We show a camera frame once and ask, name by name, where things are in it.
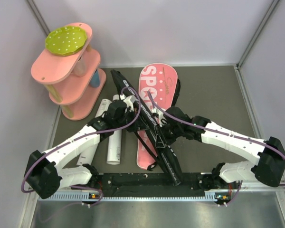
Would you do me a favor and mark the pink sport racket bag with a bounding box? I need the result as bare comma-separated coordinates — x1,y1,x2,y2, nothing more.
110,62,182,187

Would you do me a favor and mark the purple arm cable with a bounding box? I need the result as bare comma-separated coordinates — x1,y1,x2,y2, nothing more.
147,91,285,207
20,86,141,207

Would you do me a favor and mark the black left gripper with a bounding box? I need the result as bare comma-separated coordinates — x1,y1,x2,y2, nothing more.
114,108,148,133

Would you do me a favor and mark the white shuttlecock tube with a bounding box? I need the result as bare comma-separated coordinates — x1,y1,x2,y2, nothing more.
77,99,111,166
106,94,123,165

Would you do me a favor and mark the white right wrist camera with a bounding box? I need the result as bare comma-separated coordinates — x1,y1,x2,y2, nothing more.
151,108,167,127

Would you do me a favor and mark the pink three-tier wooden shelf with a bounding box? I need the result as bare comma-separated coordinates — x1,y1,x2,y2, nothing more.
31,22,106,121

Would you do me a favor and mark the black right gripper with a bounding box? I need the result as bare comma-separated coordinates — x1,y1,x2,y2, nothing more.
154,120,183,148

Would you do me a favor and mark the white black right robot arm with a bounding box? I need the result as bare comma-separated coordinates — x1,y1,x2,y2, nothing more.
153,106,285,188

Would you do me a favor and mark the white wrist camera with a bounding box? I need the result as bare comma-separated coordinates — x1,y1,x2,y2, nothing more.
151,108,167,127
119,95,136,112

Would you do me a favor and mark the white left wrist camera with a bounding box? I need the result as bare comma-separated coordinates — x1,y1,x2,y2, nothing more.
119,95,136,112

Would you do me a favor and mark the beige cup on shelf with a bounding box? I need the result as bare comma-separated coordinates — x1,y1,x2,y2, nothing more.
74,55,87,77

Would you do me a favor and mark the white shuttlecock tube on table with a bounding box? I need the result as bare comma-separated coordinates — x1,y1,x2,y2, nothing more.
77,99,111,166

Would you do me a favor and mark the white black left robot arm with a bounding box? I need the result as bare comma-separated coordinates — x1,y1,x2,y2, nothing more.
24,96,142,199

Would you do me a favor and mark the green polka dot plate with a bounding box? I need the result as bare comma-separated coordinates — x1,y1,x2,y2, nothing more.
45,26,87,57

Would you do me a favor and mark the blue cup on shelf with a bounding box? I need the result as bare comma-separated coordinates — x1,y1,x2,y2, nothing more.
89,70,100,88

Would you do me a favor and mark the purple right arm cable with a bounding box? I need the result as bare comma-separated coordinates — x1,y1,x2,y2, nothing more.
147,91,285,207

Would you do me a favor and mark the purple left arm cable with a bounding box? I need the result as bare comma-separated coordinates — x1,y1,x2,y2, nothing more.
20,86,141,207

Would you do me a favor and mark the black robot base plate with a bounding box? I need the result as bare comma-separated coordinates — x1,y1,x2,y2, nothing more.
71,172,242,197

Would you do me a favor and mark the grey slotted cable duct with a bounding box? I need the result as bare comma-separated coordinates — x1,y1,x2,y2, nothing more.
38,189,231,202

